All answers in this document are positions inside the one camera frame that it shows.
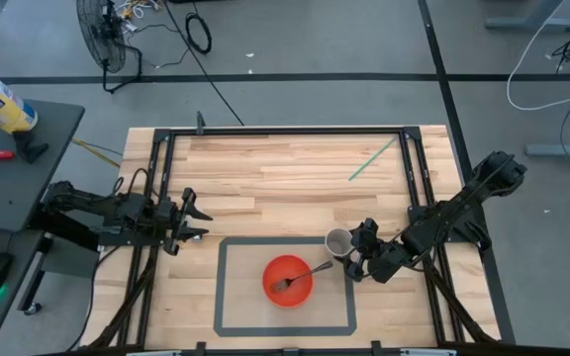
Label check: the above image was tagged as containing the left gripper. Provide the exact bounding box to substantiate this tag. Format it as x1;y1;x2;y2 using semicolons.
153;187;215;256

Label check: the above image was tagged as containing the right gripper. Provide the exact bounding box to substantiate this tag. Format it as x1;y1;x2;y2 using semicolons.
342;218;413;285

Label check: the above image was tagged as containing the white cup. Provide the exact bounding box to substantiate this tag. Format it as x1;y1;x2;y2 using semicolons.
324;226;356;259

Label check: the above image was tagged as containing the silver metal fork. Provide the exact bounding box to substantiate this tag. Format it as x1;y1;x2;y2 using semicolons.
269;260;334;294

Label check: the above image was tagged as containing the red bowl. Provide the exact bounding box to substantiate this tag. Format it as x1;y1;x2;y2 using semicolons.
261;254;315;309

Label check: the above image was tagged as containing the beige mat with grey border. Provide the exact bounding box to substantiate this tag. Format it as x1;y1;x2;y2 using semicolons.
213;235;358;338

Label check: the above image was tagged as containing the thin green stick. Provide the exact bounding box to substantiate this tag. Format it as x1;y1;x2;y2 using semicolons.
347;136;399;182

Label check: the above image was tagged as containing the white light bar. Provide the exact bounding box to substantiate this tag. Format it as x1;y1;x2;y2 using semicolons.
400;348;458;356
125;349;183;356

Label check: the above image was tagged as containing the dark grey side table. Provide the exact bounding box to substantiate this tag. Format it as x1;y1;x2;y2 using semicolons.
0;98;87;356

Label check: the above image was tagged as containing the black stand piece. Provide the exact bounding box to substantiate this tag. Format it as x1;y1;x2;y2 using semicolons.
11;130;50;166

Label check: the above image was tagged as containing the black floor fan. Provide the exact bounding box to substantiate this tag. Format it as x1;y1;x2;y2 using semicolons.
75;0;143;95

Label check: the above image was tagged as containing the grey desk leg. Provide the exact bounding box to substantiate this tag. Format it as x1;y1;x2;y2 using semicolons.
484;0;570;32
523;129;570;160

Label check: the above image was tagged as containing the yellow floor cable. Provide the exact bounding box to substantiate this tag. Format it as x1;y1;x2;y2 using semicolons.
69;137;124;170

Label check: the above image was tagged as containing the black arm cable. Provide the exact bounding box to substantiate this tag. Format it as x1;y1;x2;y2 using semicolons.
65;243;121;351

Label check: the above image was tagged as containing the black aluminium table frame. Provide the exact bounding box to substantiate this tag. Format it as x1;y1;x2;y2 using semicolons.
81;125;517;356

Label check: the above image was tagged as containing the long straight black cable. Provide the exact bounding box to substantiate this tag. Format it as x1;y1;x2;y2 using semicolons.
162;0;246;128

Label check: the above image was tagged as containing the coiled black cable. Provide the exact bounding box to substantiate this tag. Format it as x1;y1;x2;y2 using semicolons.
184;11;214;56

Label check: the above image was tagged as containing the red-handled screwdriver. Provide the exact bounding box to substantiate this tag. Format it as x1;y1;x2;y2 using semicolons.
0;148;17;191

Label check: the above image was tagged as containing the white floor cable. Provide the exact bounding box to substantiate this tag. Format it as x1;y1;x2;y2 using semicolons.
506;0;570;113

